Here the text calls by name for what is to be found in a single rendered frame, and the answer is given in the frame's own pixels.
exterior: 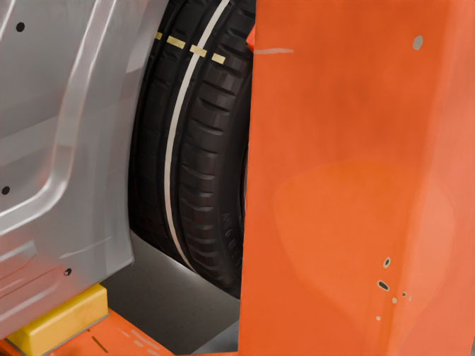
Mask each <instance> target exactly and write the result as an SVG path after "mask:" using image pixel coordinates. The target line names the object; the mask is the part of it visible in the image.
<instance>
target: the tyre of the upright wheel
mask: <svg viewBox="0 0 475 356"><path fill-rule="evenodd" d="M221 2H222V0H169V2H168V5H167V8H166V10H165V12H164V15H163V18H162V21H161V23H160V26H159V29H158V32H157V35H156V38H155V40H154V43H153V47H152V50H151V53H150V57H149V59H148V63H147V67H146V71H145V74H144V77H143V83H142V86H141V91H140V95H139V101H138V105H137V108H136V116H135V120H134V128H133V133H132V139H131V150H130V158H129V177H128V210H129V227H130V229H131V230H132V231H133V232H134V233H135V234H136V235H137V236H138V237H140V238H141V239H142V240H143V241H145V242H147V243H148V244H150V245H151V246H152V247H155V248H156V249H157V250H159V251H161V252H163V253H164V254H165V255H167V256H169V257H170V258H172V259H173V260H175V261H176V262H178V263H180V264H182V265H183V266H184V267H186V268H188V269H189V270H191V271H192V272H193V270H192V269H191V268H190V267H189V266H188V265H187V263H186V262H185V261H184V259H183V258H182V256H181V254H180V253H179V251H178V249H177V247H176V245H175V242H174V239H173V238H172V234H171V231H170V226H169V223H168V217H167V212H166V207H165V185H164V181H165V157H166V150H167V145H168V136H169V133H170V125H171V122H172V116H173V113H174V110H175V105H176V102H177V98H178V95H179V92H180V88H181V86H182V82H183V80H184V77H185V74H186V72H187V69H188V67H189V64H190V61H191V60H192V57H193V55H194V53H195V54H198V55H200V56H199V59H198V61H197V63H196V65H195V67H194V70H193V73H192V76H191V78H190V80H189V85H188V87H187V90H186V93H185V95H184V99H183V102H182V106H181V109H180V114H179V117H178V120H177V126H176V130H175V137H174V141H173V146H172V155H171V163H170V208H171V214H172V222H173V226H174V228H175V234H176V237H177V241H178V242H179V244H180V248H181V250H182V252H183V254H184V256H185V258H186V259H187V260H188V262H189V264H190V265H191V267H192V268H193V269H194V270H195V271H196V272H197V273H198V274H199V275H200V276H201V277H202V278H204V279H205V280H207V281H208V282H210V283H211V284H213V285H215V286H216V287H218V288H219V289H221V290H222V291H224V292H226V293H227V294H229V295H230V296H232V297H234V298H236V299H238V300H240V296H241V283H242V257H243V243H244V225H243V222H242V214H241V207H240V181H241V173H242V163H243V158H244V154H245V148H246V144H247V139H248V136H249V132H250V110H251V96H252V70H253V56H254V54H253V53H252V52H251V50H250V49H249V48H248V47H247V46H246V45H245V40H246V39H247V37H248V35H249V34H250V32H251V30H252V28H253V27H254V25H255V17H256V3H257V0H229V2H228V4H227V5H226V7H225V8H224V9H223V11H222V13H221V15H220V16H219V18H218V20H217V21H216V24H215V25H214V27H213V29H212V31H211V34H210V35H209V37H208V39H207V41H206V43H205V45H204V47H203V49H201V48H199V47H197V45H198V43H199V41H200V39H201V37H202V35H203V34H204V31H205V29H206V27H207V25H208V24H209V22H210V20H211V18H212V17H213V15H214V13H215V12H216V9H217V8H218V7H219V5H220V3H221ZM194 273H195V272H194Z"/></svg>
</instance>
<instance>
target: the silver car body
mask: <svg viewBox="0 0 475 356"><path fill-rule="evenodd" d="M164 3H165V0H0V341H1V340H3V339H5V338H7V337H9V336H10V335H12V334H13V333H15V332H17V331H19V330H21V329H22V328H24V327H25V326H27V325H29V324H31V323H32V322H34V321H36V320H37V319H39V318H41V317H42V316H44V315H45V314H48V313H50V312H51V311H53V310H54V309H56V308H57V307H60V306H61V305H63V304H65V303H66V302H68V301H69V300H71V299H73V298H75V297H77V296H78V295H80V294H81V293H83V292H85V291H86V290H89V289H90V288H92V287H94V286H95V285H97V284H98V283H101V282H102V281H104V280H106V279H107V278H109V277H110V276H112V275H114V274H115V273H118V272H119V271H121V270H122V269H124V268H126V267H127V266H130V265H131V264H132V261H131V255H130V252H129V245H128V241H127V233H126V225H125V217H124V175H125V164H126V156H127V144H128V137H129V128H130V123H131V116H132V112H133V108H134V101H135V97H136V91H137V88H138V85H139V80H140V77H141V72H142V68H143V64H144V61H145V58H146V54H147V51H148V48H149V44H150V42H151V38H152V36H153V32H154V30H155V28H156V24H157V22H158V19H159V16H160V13H161V11H162V9H163V6H164Z"/></svg>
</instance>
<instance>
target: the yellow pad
mask: <svg viewBox="0 0 475 356"><path fill-rule="evenodd" d="M109 315H110V311H109V310H108V308H107V290H106V288H104V287H103V286H101V285H100V284H99V283H98V284H97V285H95V286H94V287H92V288H90V289H89V290H86V291H85V292H83V293H81V294H80V295H78V296H77V297H75V298H73V299H71V300H69V301H68V302H66V303H65V304H63V305H61V306H60V307H57V308H56V309H54V310H53V311H51V312H50V313H48V314H45V315H44V316H42V317H41V318H39V319H37V320H36V321H34V322H32V323H31V324H29V325H27V326H25V327H24V328H22V329H21V330H19V331H17V332H15V333H13V334H12V335H10V336H9V337H7V338H5V339H4V340H5V341H6V342H7V343H9V344H10V345H11V346H12V347H14V348H15V349H16V350H17V351H19V353H20V354H22V355H23V356H46V355H48V354H50V353H51V352H52V351H54V350H56V349H57V348H59V347H61V346H62V345H63V344H65V343H67V342H69V341H70V340H72V339H73V338H75V337H76V336H78V335H80V334H82V333H83V332H84V331H87V330H88V329H89V328H91V327H93V326H94V325H96V324H98V323H99V322H101V321H102V320H104V319H106V318H107V317H108V316H109Z"/></svg>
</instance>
